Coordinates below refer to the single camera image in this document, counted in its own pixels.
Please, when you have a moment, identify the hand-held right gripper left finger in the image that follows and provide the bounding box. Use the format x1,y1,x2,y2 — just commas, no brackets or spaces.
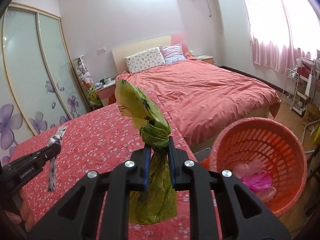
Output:
27,145,152,240

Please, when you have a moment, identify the white floral pillow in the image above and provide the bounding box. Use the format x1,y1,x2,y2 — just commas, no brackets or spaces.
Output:
125,47,166,75

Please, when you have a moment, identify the cardboard box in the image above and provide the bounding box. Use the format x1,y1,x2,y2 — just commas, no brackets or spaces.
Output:
302,104,320,131

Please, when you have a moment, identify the pale pink plastic bag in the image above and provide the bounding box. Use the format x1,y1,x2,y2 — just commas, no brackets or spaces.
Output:
234,160,268,179

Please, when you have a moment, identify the orange plastic laundry basket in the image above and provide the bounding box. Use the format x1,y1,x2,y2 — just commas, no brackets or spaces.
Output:
209,117,308,218

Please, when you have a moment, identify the wardrobe with purple flower doors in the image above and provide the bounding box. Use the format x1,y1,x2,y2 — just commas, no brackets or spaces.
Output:
0,2,91,167

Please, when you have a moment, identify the beige and pink headboard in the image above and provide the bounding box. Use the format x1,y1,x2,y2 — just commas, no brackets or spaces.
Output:
112,34,189,74

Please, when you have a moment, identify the white air conditioner pipe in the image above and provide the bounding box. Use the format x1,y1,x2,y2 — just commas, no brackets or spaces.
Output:
204,0,216,18

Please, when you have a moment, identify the red duvet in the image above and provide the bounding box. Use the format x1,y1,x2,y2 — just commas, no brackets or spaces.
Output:
115,57,281,148

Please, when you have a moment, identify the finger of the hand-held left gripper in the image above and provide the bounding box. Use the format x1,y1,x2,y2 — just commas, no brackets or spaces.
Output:
37,142,62,167

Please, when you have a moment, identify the white shelf cart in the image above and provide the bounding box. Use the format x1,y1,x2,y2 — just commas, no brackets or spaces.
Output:
291,55,320,117

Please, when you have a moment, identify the white wire rack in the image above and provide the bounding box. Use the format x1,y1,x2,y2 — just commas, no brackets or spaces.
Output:
281,69,300,111

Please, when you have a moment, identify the olive green plastic bag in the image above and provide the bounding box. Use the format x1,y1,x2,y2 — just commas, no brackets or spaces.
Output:
114,79,178,225

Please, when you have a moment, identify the pink nightstand with mug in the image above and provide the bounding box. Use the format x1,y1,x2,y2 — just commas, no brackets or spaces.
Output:
96,82,118,107

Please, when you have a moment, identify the red floral blanket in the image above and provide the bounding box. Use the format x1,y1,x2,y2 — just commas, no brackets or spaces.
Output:
10,94,223,240

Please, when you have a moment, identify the pink striped pillow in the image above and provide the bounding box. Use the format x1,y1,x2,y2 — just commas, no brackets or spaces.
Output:
159,43,187,64

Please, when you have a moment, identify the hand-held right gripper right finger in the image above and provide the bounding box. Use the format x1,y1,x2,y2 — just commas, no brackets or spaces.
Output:
168,137,292,240

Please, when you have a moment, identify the yellow green plush toy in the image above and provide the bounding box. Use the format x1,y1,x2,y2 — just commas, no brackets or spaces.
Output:
86,84,102,107

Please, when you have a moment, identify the pink curtain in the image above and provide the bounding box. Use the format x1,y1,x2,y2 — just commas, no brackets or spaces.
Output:
237,0,320,76

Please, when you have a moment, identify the black and white printed bag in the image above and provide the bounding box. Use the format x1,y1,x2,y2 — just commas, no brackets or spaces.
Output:
47,126,68,193

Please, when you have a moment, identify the person's left hand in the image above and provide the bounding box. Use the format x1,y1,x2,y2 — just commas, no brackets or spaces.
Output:
4,199,34,232

